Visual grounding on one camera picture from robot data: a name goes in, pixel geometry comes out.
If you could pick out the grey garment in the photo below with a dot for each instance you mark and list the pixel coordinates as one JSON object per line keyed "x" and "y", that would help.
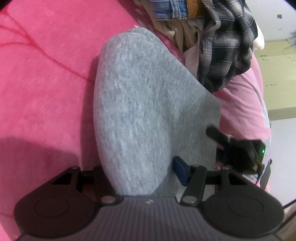
{"x": 148, "y": 108}

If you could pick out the pink floral bed sheet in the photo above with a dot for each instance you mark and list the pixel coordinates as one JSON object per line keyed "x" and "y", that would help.
{"x": 49, "y": 58}

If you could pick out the blue denim jeans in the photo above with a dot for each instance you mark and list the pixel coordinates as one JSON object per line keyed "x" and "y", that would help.
{"x": 167, "y": 10}

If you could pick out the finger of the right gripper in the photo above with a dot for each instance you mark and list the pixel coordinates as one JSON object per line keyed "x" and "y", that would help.
{"x": 216, "y": 135}

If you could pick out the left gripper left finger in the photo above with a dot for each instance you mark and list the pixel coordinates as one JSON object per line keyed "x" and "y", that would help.
{"x": 65, "y": 204}

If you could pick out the black white plaid shirt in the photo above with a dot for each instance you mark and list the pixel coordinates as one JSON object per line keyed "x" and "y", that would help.
{"x": 227, "y": 43}

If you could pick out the pink grey pillow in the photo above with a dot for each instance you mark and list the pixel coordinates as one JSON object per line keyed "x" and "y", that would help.
{"x": 244, "y": 115}

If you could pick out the beige clothes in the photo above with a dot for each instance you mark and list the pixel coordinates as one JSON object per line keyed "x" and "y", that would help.
{"x": 184, "y": 35}

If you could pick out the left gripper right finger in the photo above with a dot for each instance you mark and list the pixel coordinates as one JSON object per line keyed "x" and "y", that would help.
{"x": 229, "y": 202}

